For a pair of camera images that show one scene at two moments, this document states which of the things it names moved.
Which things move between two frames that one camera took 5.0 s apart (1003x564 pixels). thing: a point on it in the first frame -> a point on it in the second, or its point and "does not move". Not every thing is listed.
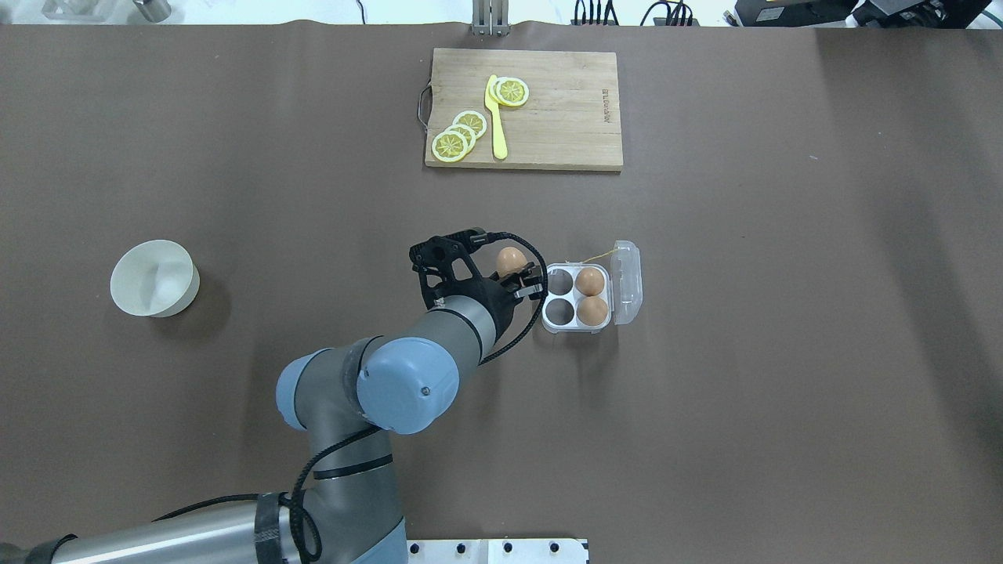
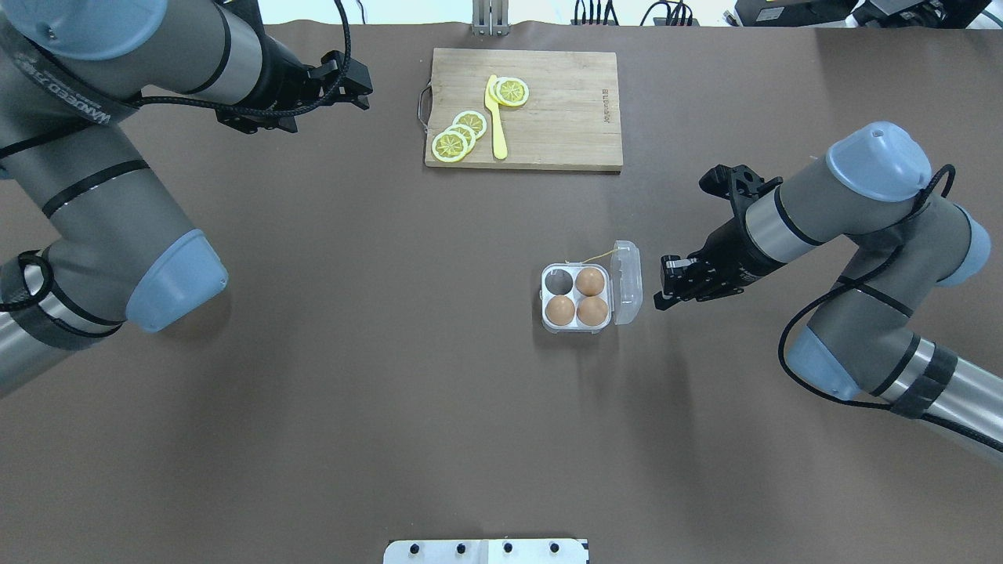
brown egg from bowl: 509,260 -> 559,310
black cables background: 658,15 does not move
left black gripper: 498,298 -> 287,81
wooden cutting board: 570,121 does not move
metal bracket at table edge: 490,18 does not move
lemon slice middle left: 468,134 does not move
